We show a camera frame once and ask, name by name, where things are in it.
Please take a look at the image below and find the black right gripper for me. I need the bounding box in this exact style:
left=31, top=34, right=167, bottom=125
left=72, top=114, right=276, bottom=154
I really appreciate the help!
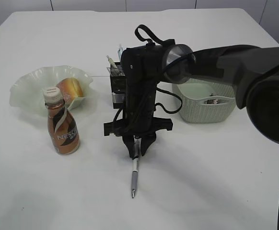
left=104, top=81, right=173, bottom=158

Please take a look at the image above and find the golden sugared bread roll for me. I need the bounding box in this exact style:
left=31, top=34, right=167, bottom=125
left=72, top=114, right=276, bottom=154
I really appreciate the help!
left=56, top=78, right=83, bottom=104

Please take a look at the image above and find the pale green wavy glass plate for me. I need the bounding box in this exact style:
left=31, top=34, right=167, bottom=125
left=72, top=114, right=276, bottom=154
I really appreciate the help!
left=9, top=65, right=93, bottom=116

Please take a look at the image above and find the blue grip pen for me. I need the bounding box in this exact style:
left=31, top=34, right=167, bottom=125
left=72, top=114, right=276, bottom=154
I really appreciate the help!
left=117, top=44, right=124, bottom=62

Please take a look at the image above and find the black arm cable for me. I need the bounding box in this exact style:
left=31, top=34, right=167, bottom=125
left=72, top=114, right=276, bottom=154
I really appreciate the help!
left=113, top=23, right=198, bottom=135

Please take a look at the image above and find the brown coffee bottle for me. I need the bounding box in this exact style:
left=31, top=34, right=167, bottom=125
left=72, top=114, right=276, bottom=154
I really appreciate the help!
left=43, top=87, right=80, bottom=155

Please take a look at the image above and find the brown paper scrap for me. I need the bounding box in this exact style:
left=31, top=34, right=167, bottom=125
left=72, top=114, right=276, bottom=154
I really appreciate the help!
left=204, top=94, right=228, bottom=104

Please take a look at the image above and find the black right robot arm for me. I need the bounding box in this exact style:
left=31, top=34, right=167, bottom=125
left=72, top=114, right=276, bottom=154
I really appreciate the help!
left=104, top=44, right=279, bottom=157

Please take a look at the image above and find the beige grip pen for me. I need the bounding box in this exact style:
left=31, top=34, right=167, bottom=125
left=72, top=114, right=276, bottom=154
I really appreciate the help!
left=106, top=55, right=117, bottom=69

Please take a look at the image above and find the black mesh pen holder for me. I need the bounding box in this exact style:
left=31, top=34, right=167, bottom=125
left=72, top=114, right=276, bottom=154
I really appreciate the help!
left=109, top=62, right=126, bottom=109

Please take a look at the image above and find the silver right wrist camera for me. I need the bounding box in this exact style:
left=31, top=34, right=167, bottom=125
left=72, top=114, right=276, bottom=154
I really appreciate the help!
left=112, top=92, right=125, bottom=104

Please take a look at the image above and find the pale green woven basket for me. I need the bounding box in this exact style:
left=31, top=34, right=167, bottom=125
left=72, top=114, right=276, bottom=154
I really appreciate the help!
left=172, top=79, right=236, bottom=124

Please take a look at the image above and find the clear plastic ruler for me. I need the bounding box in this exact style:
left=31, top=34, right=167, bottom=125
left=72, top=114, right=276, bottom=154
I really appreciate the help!
left=107, top=67, right=125, bottom=77

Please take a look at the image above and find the grey grip pen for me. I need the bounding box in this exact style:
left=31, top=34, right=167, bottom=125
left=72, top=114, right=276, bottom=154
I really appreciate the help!
left=131, top=138, right=140, bottom=199

